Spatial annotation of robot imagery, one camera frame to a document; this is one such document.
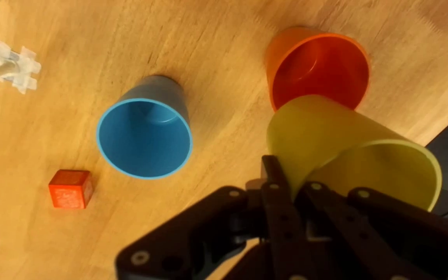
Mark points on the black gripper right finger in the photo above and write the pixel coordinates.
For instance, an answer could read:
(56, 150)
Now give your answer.
(379, 239)

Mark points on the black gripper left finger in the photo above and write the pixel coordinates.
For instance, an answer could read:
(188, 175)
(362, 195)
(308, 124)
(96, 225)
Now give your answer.
(208, 239)

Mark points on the yellow plastic cup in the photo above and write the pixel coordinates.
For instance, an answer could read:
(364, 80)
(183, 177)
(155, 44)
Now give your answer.
(326, 135)

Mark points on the blue plastic cup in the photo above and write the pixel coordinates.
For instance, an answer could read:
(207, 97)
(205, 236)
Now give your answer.
(144, 141)

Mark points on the red cube block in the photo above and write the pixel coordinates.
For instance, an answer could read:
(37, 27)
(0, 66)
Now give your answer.
(70, 189)

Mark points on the orange plastic cup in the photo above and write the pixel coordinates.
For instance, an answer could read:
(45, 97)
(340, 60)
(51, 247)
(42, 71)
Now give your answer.
(317, 68)

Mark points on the white jack toy with stick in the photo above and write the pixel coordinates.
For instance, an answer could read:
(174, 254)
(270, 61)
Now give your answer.
(18, 71)

